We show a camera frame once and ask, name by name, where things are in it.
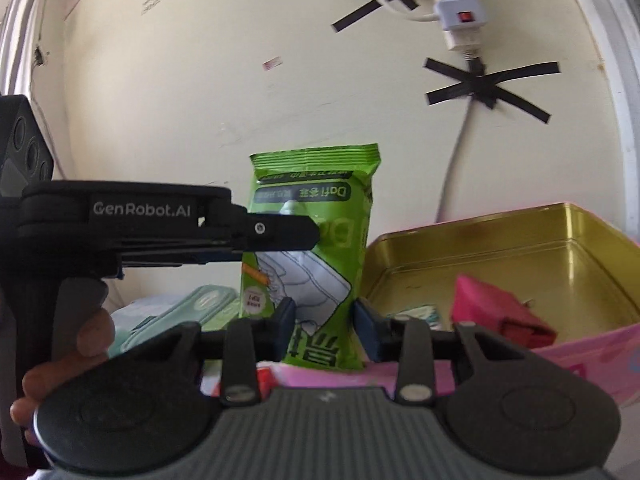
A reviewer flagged mint green pencil case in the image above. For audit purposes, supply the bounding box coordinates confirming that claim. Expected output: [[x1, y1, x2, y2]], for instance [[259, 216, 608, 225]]
[[117, 284, 240, 357]]

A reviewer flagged white power strip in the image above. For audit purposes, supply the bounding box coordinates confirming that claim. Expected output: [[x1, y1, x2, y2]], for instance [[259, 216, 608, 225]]
[[425, 0, 489, 52]]

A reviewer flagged person's left hand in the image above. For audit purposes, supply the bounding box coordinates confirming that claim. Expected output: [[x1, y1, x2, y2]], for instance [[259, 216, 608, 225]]
[[10, 308, 116, 446]]

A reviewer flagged grey power cable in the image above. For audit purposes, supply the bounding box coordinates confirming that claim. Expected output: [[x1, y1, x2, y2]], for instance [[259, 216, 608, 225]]
[[434, 49, 487, 224]]

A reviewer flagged white door frame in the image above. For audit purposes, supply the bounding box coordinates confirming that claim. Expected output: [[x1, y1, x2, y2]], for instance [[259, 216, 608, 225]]
[[0, 0, 67, 177]]

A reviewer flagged pink tin box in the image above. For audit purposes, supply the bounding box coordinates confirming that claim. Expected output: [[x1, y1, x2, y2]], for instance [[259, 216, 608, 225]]
[[270, 202, 640, 407]]

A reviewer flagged green wet wipes packet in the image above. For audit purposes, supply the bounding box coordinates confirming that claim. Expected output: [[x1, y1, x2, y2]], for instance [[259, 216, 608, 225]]
[[239, 143, 381, 372]]

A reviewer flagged light green small box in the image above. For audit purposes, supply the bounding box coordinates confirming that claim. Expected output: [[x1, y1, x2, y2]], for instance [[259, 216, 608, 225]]
[[387, 305, 444, 331]]

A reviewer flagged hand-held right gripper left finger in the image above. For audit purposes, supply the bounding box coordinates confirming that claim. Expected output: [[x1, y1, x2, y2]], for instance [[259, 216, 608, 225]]
[[129, 297, 296, 406]]

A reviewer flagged black tape cross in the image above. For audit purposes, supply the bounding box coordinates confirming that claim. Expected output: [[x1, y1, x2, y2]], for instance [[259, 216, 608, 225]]
[[424, 57, 560, 125]]

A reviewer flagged striped bed sheet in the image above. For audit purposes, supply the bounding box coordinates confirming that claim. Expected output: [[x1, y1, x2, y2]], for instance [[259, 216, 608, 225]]
[[107, 295, 166, 333]]

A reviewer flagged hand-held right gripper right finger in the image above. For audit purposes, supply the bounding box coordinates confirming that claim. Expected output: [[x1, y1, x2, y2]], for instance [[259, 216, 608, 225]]
[[353, 297, 532, 404]]

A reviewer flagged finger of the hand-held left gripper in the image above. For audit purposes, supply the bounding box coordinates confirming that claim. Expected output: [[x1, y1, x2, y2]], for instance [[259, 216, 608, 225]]
[[120, 204, 321, 267]]

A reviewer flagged pink pouch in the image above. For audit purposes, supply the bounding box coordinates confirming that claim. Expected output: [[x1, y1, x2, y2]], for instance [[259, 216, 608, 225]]
[[450, 274, 559, 350]]

